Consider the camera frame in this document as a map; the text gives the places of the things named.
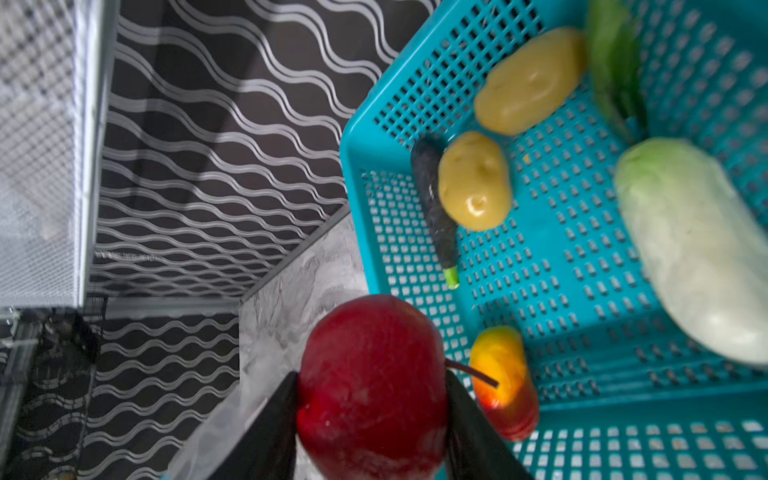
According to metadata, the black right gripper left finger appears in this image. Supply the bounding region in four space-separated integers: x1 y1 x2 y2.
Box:
209 371 298 480

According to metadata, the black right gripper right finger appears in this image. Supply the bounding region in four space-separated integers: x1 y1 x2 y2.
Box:
444 371 533 480

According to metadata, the small orange fruit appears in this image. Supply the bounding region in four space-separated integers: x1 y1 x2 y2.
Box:
469 326 540 442

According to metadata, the dark red apple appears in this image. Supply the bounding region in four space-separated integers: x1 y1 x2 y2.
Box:
297 295 449 479

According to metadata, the yellow potato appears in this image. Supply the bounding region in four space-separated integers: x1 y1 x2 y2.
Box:
438 131 513 232

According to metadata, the teal plastic basket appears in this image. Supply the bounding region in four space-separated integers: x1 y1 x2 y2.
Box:
340 1 767 479

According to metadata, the dark eggplant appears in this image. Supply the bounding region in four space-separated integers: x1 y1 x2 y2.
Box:
410 135 460 290

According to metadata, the yellow lemon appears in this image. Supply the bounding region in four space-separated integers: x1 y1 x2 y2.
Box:
474 27 587 136

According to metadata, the green pepper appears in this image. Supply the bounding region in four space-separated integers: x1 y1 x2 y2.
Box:
585 0 649 145

